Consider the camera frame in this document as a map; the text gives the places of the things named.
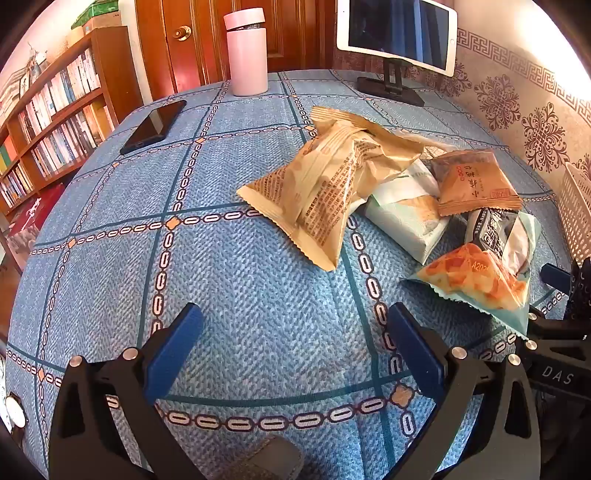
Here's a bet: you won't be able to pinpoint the pale mint cracker packet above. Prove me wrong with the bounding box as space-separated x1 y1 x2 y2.
365 194 452 265

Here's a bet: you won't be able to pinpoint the rows of books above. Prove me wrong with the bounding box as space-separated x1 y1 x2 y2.
0 48 116 208

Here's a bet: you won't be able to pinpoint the green cardboard box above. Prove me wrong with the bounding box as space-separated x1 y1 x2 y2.
76 0 122 27

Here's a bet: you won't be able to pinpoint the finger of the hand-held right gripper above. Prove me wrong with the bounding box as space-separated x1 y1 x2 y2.
541 258 591 324
526 305 591 354

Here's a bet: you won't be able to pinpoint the blue patterned tablecloth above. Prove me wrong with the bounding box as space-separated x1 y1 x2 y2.
4 69 578 480

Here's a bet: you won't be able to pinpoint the teal orange snack packet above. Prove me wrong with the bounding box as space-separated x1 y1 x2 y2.
401 210 542 337

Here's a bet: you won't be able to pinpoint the dark blue cracker packet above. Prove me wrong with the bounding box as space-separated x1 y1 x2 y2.
465 208 522 266

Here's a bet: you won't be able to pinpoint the small brown snack packet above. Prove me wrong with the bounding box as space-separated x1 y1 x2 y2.
429 150 525 217

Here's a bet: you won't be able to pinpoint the small shelf ornament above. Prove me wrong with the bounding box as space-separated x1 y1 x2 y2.
25 41 49 77

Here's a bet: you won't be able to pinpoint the large tan snack bag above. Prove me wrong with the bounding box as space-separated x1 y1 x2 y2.
308 106 458 185
236 122 370 272

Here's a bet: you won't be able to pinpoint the white plastic basket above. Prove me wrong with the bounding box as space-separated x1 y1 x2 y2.
556 161 591 268

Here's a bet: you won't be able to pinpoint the black tablet stand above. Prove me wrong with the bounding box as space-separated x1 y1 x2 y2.
355 55 426 108

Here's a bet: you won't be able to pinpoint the wooden door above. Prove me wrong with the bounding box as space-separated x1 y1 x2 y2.
135 0 338 95

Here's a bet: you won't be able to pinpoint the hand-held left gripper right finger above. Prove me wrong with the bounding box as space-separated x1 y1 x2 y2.
388 302 542 480

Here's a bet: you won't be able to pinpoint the red box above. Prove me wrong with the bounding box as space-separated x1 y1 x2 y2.
8 185 65 252

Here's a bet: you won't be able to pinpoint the wooden bookshelf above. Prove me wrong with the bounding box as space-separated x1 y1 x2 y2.
0 25 144 217

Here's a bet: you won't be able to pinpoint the white round object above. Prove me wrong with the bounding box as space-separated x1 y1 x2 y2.
4 392 26 432

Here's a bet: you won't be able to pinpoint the black smartphone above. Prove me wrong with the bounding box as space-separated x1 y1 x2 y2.
119 99 188 156

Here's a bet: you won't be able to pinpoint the pink thermos bottle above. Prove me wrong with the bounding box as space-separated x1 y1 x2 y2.
223 8 269 97

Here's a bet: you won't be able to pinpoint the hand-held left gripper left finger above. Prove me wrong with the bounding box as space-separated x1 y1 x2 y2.
48 302 206 480

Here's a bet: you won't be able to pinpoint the white tablet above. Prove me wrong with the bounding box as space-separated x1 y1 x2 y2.
335 0 459 78

